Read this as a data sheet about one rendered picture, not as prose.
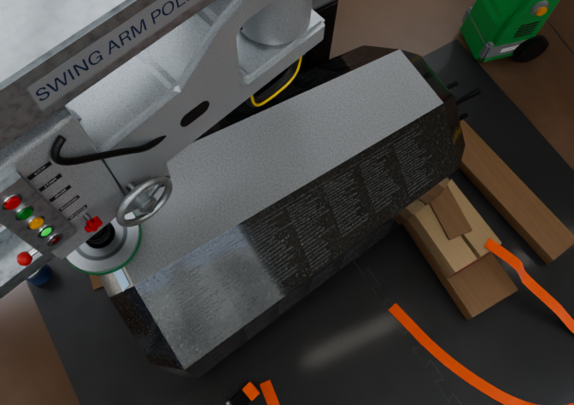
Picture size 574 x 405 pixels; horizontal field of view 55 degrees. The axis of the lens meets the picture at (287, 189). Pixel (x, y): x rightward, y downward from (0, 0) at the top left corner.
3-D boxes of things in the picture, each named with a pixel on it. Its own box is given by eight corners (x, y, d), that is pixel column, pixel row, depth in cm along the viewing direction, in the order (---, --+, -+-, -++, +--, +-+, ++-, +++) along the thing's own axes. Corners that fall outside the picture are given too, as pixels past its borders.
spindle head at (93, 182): (132, 114, 144) (77, -11, 103) (186, 169, 138) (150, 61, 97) (13, 201, 133) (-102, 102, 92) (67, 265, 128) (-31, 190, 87)
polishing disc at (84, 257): (150, 252, 153) (149, 251, 152) (76, 285, 149) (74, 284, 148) (124, 189, 160) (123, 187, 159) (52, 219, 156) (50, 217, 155)
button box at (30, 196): (70, 223, 118) (12, 166, 92) (77, 232, 117) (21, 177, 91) (38, 248, 115) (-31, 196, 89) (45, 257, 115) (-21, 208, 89)
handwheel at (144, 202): (154, 170, 135) (140, 141, 121) (180, 197, 132) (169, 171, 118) (103, 209, 130) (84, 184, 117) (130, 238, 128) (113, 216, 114)
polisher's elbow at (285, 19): (227, -5, 141) (220, -68, 123) (299, -18, 144) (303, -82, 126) (243, 54, 134) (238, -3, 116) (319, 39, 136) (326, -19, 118)
